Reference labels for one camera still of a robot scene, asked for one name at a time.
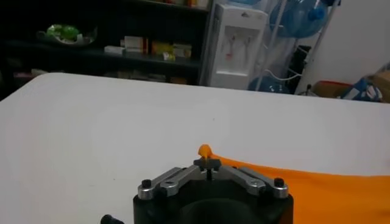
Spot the black shelving unit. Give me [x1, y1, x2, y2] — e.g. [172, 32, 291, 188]
[0, 0, 214, 98]

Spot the open brown cardboard box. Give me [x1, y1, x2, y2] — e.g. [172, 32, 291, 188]
[312, 80, 354, 99]

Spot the white metal jug rack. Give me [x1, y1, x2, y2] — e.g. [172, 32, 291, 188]
[255, 0, 342, 94]

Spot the large white table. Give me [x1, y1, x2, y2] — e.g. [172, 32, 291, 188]
[0, 72, 390, 224]

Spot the orange t-shirt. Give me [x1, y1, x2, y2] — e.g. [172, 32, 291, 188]
[197, 144, 390, 224]

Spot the white orange medicine box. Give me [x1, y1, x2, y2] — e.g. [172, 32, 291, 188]
[172, 43, 193, 58]

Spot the glass bowl with green items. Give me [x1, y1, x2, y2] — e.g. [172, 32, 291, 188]
[36, 23, 98, 47]

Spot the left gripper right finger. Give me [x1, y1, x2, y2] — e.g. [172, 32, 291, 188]
[210, 158, 289, 199]

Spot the white red medicine box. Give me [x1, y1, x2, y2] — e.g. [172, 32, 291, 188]
[124, 35, 149, 55]

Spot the tall brown cardboard box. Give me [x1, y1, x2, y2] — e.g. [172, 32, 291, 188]
[370, 62, 390, 103]

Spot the flat white medicine box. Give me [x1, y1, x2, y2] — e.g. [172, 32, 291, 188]
[104, 45, 126, 55]

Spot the blue water jug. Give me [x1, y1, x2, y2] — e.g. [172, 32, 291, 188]
[248, 75, 290, 94]
[269, 0, 330, 39]

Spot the blue white bag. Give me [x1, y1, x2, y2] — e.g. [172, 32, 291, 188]
[341, 77, 383, 103]

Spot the white water dispenser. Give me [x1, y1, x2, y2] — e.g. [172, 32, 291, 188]
[200, 2, 269, 91]

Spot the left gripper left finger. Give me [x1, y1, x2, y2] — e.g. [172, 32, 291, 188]
[137, 158, 211, 201]

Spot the green yellow medicine box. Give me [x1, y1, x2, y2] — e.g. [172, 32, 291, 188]
[151, 41, 174, 55]

